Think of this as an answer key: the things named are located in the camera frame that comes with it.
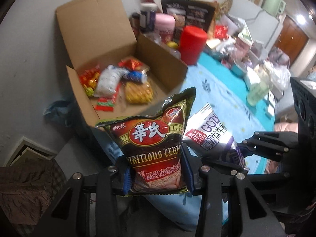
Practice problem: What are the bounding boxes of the clear jar brown contents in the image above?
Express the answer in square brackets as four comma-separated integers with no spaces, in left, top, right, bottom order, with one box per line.
[169,48,182,60]

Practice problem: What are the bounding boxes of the teal metal bowl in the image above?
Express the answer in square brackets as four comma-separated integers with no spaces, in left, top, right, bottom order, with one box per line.
[232,60,247,76]

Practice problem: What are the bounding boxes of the wooden frame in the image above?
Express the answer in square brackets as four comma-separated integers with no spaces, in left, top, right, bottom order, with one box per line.
[5,137,58,167]

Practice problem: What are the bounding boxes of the red gold snack packet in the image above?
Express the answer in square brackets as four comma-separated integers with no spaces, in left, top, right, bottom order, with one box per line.
[118,57,144,71]

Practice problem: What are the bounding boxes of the white container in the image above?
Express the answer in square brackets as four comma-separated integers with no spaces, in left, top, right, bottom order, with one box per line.
[243,68,262,89]

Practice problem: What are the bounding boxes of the clear plastic jar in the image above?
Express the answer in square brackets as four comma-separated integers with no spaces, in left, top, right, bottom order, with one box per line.
[149,31,165,45]

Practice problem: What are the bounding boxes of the red orange snack packet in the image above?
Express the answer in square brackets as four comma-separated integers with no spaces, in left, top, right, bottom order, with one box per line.
[79,65,100,89]

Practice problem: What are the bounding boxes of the silver purple snack packet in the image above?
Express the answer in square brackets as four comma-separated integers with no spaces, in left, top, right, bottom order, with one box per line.
[183,102,250,176]

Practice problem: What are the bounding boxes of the blue face mask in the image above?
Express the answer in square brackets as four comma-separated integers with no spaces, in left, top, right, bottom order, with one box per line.
[44,99,72,126]

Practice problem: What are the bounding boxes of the green kettle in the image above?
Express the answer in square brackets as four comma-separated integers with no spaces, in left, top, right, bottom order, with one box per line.
[265,0,287,18]

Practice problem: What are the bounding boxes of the white grey snack packet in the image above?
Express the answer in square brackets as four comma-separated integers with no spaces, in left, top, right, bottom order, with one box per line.
[94,65,129,97]

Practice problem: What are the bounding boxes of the yellow green lollipop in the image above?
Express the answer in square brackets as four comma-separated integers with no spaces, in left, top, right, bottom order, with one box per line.
[83,84,96,97]

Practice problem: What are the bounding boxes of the red green sachet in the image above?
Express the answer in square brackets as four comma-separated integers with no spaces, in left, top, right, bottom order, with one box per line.
[95,94,118,111]

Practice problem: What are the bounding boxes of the red paper packet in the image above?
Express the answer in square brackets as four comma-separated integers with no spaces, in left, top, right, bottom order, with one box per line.
[214,25,228,39]

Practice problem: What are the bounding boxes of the pink canister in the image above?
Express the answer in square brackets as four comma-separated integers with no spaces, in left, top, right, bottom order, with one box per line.
[155,13,176,42]

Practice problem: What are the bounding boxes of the brown cereal packet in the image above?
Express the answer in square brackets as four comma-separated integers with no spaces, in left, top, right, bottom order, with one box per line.
[95,87,197,197]

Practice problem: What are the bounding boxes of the blue floral tablecloth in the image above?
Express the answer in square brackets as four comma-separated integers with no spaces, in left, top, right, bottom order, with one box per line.
[104,65,269,228]

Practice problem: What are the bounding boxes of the purple jar white lid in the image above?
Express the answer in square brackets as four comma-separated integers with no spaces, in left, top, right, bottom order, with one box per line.
[139,2,158,32]

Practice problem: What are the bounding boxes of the white fridge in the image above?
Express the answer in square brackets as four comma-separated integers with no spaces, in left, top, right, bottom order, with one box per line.
[231,0,282,52]

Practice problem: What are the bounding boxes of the pink bag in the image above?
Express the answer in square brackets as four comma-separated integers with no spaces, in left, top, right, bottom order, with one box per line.
[268,47,289,65]

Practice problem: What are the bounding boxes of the cardboard box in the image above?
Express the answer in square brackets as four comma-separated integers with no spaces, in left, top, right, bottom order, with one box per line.
[55,0,188,129]

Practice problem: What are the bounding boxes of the stacked pink bowls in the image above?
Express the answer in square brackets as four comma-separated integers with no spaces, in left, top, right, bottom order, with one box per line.
[234,38,252,55]

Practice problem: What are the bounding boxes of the clear plastic bag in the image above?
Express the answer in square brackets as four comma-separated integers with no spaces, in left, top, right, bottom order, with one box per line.
[268,63,290,89]

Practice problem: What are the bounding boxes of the brown paper bag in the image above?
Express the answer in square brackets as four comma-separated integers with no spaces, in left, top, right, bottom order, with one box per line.
[210,1,219,30]

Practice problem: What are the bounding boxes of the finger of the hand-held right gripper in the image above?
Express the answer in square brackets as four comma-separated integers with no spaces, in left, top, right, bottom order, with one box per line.
[234,131,300,162]
[195,153,297,185]

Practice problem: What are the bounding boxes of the brown cloth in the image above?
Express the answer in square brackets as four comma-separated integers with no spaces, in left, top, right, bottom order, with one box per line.
[0,159,67,237]

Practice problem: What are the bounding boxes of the red canister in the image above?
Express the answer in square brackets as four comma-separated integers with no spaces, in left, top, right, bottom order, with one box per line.
[179,25,208,65]

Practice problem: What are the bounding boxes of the pale green bottle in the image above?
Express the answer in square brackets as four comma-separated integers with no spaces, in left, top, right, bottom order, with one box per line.
[247,81,271,106]

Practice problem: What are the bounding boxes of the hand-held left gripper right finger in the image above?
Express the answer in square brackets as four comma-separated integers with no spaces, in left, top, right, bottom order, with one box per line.
[183,150,284,237]

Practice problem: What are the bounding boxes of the brown door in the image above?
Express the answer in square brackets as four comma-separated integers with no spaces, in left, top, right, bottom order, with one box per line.
[274,15,309,55]

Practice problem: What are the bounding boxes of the dark red jar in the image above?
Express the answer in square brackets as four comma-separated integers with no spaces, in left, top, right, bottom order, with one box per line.
[131,12,141,34]

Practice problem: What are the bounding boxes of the woven straw basket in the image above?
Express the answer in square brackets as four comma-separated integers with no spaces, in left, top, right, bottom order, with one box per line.
[218,0,234,14]

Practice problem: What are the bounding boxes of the teal table cover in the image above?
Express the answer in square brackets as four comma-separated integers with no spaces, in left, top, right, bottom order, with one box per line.
[196,53,276,129]

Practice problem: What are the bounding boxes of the large black bag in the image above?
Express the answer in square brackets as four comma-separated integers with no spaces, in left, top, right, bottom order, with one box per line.
[161,0,216,39]

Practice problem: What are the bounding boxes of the white box black ring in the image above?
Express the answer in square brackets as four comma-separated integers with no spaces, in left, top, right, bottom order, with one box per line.
[265,92,276,106]

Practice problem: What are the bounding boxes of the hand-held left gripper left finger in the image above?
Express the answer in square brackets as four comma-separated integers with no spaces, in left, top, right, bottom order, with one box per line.
[32,157,134,237]

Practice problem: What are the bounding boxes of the yellow snack packet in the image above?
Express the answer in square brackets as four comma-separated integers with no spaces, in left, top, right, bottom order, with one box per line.
[125,78,153,104]

